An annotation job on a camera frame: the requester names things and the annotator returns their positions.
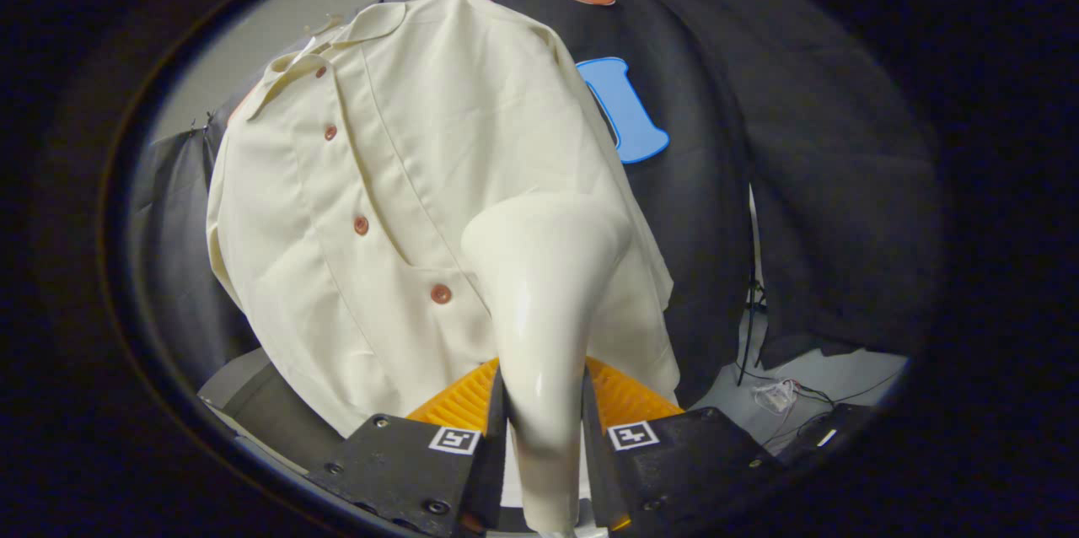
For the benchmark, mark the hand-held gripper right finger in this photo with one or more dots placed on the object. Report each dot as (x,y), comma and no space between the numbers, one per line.
(683,470)

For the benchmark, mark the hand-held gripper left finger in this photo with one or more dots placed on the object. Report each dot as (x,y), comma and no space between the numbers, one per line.
(396,462)

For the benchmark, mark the cream garment steamer head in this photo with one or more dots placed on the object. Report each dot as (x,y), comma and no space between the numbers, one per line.
(539,310)

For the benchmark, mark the cream button-up shirt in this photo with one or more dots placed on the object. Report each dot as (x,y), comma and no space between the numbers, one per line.
(405,142)

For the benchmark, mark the clear plastic wrapped bundle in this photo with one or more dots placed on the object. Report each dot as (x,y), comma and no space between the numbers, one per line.
(775,396)

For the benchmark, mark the grey drawer cabinet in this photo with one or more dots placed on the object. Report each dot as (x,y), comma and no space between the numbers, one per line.
(270,411)

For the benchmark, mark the black flat device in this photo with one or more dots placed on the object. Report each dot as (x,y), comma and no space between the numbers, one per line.
(830,428)

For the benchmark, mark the black stand pole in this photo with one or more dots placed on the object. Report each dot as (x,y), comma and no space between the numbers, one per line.
(750,310)

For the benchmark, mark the black backdrop cloth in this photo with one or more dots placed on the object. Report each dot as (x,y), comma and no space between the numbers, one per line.
(801,184)

